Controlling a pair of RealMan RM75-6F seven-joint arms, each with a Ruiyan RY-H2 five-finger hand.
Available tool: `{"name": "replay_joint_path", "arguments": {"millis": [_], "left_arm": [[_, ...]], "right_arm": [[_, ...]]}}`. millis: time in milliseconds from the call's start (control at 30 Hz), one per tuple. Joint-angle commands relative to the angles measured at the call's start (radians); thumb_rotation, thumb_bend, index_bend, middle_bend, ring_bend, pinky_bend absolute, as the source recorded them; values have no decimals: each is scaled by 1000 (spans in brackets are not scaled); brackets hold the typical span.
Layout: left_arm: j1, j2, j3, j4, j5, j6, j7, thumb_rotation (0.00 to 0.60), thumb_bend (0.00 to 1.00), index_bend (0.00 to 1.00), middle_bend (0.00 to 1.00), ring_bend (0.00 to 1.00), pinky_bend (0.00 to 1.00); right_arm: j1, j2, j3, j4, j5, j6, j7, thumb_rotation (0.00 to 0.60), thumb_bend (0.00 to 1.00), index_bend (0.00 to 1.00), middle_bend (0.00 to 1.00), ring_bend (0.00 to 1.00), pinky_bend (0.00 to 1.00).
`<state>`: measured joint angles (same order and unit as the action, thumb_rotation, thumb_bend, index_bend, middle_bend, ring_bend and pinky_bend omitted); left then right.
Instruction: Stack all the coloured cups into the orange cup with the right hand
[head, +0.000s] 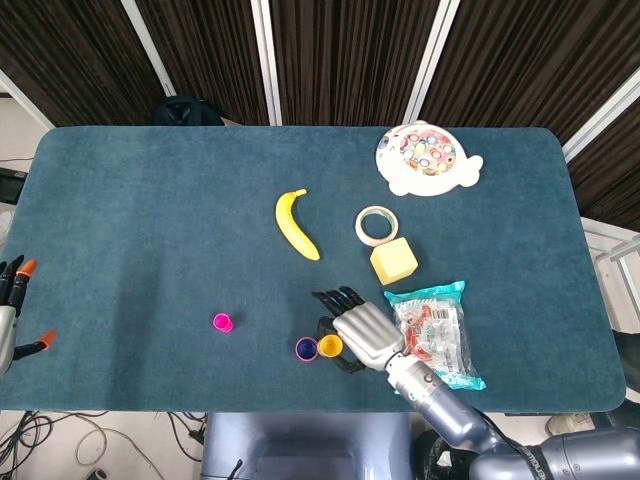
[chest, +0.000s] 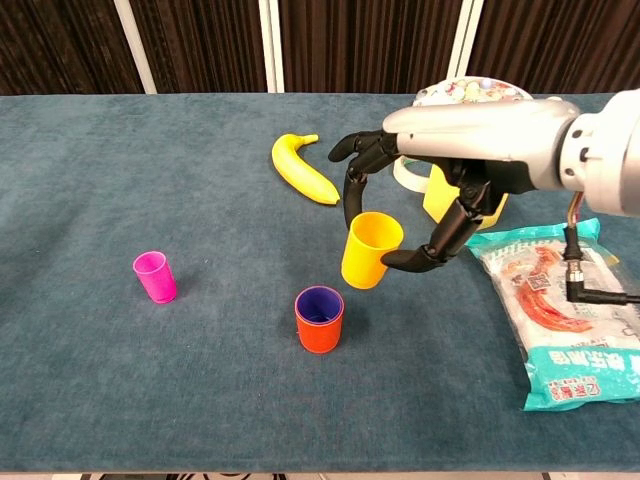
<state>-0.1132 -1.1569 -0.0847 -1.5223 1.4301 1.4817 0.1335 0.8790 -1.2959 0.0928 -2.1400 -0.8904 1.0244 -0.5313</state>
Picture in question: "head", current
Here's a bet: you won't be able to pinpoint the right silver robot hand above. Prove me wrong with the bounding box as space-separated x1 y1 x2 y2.
312 285 405 375

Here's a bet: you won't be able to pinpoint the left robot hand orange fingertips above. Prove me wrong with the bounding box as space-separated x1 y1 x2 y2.
0 254 57 376

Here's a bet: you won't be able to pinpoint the yellow plastic cup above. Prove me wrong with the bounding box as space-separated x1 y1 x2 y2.
317 333 344 359

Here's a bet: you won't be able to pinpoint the orange plastic cup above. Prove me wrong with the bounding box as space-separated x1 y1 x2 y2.
295 336 319 362

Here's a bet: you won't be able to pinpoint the teal snack packet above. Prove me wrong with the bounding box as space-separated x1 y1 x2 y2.
383 280 487 392

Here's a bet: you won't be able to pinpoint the yellow foam cube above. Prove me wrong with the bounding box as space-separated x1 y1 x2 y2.
369 237 419 286

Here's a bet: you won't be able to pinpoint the white tape roll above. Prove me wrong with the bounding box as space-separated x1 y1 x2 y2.
355 205 400 247

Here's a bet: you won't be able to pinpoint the blue-grey robot torso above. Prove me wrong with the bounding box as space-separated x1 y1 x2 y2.
201 412 416 480

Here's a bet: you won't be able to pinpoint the yellow banana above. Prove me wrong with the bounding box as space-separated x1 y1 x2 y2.
275 188 321 262

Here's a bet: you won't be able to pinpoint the black box device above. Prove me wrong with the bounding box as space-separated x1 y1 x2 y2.
0 167 29 204

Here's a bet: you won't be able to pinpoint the black plastic bag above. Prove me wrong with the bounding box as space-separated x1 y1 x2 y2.
414 429 481 480

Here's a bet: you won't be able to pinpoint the white fish-shaped toy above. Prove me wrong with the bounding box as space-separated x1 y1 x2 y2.
375 120 485 197

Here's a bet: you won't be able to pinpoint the teal table cloth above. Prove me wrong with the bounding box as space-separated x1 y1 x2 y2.
0 125 627 414

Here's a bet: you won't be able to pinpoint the white shoe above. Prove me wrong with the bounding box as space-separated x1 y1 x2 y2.
544 413 597 437

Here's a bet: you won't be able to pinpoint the dark brown slatted panel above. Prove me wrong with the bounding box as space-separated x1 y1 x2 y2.
269 0 441 127
419 0 640 147
567 97 640 232
0 0 172 128
135 0 271 127

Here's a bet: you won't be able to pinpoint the dark backpack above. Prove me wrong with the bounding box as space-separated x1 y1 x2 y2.
153 95 225 127

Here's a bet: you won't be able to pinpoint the black floor cable bundle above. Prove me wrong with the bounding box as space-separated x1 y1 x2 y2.
0 410 109 471

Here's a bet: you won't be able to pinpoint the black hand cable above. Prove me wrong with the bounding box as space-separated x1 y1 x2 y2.
472 407 524 451

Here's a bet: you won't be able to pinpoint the black floor cable with plug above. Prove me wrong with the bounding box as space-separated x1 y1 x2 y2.
167 412 207 464

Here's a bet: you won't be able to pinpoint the black arm strap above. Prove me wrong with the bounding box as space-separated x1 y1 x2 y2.
519 444 551 480

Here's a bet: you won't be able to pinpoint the white partition post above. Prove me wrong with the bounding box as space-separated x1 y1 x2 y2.
119 0 177 98
561 77 640 164
250 0 284 127
0 67 55 130
402 0 462 125

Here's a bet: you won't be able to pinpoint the white metal frame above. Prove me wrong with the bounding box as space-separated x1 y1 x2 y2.
582 217 640 332

